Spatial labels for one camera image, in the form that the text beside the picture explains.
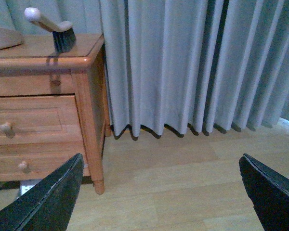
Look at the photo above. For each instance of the upper wooden drawer knob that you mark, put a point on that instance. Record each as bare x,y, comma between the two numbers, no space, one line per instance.
7,127

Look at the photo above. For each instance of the wooden dresser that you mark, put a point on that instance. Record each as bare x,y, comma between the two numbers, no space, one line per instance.
58,107

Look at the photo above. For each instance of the lower wooden drawer knob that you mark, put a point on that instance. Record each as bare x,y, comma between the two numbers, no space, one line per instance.
23,166

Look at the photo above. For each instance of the beige plastic dustpan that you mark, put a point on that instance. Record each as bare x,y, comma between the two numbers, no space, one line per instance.
10,38

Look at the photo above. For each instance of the white hand brush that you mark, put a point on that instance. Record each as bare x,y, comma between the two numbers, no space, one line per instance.
64,37

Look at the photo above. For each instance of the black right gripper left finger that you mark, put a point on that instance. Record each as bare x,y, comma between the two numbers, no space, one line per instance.
48,206

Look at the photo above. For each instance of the light grey curtain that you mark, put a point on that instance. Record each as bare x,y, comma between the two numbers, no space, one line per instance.
205,63

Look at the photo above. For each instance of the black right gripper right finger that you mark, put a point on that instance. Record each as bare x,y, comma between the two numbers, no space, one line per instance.
269,192

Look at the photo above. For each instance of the wooden drawer knob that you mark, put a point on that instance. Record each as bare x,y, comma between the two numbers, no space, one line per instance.
7,127
23,166

